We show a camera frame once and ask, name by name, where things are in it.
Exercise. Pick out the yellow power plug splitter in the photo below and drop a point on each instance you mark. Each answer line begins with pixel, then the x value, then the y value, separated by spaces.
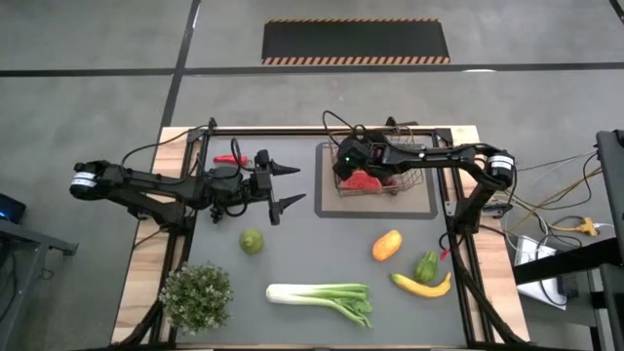
pixel 587 226

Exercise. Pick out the white box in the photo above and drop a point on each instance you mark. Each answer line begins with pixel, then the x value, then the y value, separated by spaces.
pixel 529 253

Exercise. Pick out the green potted plant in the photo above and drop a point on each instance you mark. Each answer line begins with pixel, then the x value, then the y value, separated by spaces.
pixel 196 297

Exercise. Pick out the watermelon slice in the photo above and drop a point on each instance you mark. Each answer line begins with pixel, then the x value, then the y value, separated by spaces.
pixel 361 181

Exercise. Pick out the black device with blue light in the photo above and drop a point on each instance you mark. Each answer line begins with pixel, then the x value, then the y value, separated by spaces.
pixel 12 209

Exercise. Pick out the yellow banana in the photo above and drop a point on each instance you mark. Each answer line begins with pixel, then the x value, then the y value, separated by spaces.
pixel 419 290

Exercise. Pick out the orange mango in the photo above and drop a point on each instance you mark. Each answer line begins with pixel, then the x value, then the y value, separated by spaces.
pixel 387 245

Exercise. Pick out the black side bracket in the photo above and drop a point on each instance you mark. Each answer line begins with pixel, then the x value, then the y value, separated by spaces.
pixel 495 209

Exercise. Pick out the green bell pepper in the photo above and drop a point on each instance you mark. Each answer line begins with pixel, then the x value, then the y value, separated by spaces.
pixel 426 267

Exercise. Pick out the green pear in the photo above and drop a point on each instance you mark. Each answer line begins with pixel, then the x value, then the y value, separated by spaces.
pixel 251 241

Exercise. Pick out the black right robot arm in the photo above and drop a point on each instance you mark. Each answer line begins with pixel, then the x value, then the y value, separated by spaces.
pixel 439 155

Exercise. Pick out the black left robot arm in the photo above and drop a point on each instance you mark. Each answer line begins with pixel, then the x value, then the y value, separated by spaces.
pixel 146 187

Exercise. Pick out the grey table mat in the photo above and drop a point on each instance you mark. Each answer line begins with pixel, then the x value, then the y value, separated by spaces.
pixel 248 312

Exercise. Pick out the grey desk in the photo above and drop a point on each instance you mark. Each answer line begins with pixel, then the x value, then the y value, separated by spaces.
pixel 29 239

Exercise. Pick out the black hazard-striped floor mat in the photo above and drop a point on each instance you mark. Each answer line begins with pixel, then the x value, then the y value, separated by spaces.
pixel 356 41

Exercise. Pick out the black metal stand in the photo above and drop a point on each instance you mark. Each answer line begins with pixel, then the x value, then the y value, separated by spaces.
pixel 612 170

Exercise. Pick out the small red tag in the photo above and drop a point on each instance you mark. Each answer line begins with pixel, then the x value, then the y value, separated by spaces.
pixel 445 254

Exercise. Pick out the black aluminium table frame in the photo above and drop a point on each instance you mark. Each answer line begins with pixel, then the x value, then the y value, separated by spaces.
pixel 292 131

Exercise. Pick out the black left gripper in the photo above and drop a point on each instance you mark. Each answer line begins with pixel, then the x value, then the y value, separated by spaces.
pixel 261 185

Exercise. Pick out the brown placemat with black border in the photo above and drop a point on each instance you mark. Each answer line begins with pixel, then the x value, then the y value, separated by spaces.
pixel 380 207

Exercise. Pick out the green and white leek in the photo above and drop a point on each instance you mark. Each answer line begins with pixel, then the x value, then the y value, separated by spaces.
pixel 312 294

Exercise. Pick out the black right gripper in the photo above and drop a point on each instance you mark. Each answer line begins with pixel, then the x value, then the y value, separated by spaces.
pixel 358 156

